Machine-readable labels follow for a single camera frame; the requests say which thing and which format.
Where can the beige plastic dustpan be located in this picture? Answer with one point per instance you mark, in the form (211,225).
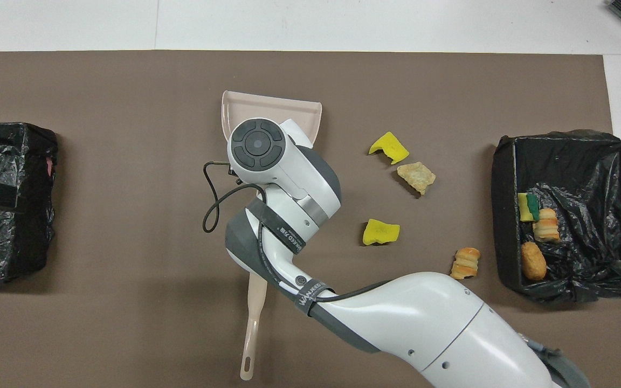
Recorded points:
(267,108)

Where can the beige brush black bristles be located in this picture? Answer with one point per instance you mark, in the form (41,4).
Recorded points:
(254,323)

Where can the spiral orange pastry horn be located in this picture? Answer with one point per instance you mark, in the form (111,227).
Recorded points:
(465,263)

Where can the yellow green sponge piece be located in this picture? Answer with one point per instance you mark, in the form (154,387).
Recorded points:
(528,207)

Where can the brown oval bread roll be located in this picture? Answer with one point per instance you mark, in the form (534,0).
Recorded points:
(533,261)

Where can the striped orange white bread roll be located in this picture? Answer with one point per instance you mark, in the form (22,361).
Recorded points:
(546,225)

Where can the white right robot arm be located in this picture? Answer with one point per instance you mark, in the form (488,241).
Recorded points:
(423,334)

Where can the brown table mat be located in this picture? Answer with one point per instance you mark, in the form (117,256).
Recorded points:
(127,108)

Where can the pale flat bread piece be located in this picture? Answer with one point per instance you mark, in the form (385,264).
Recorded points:
(417,177)

